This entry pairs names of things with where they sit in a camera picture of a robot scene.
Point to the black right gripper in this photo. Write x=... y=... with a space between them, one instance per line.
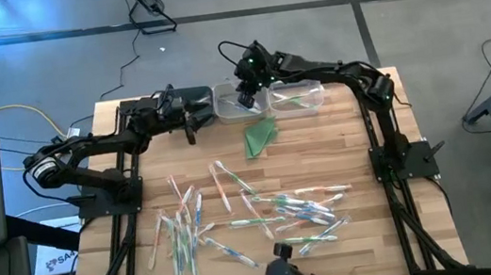
x=254 y=70

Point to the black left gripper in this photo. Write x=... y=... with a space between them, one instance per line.
x=166 y=114

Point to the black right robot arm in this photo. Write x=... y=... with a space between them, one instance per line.
x=327 y=70

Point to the light grey plastic bin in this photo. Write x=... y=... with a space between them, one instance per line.
x=220 y=91

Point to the dark grey plastic bin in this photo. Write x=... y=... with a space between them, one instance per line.
x=202 y=96

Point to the green cloth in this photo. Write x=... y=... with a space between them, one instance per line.
x=259 y=138

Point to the orange toothbrush in clear wrap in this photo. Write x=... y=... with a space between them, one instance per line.
x=291 y=225
x=323 y=189
x=334 y=198
x=187 y=195
x=155 y=240
x=255 y=213
x=175 y=190
x=220 y=188

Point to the clear plastic bin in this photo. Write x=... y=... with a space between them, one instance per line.
x=318 y=94

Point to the white power adapter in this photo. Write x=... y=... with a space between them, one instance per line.
x=73 y=131

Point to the black diagonal strut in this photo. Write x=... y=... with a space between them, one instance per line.
x=44 y=233

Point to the white printed cardboard box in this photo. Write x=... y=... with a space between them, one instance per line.
x=55 y=264

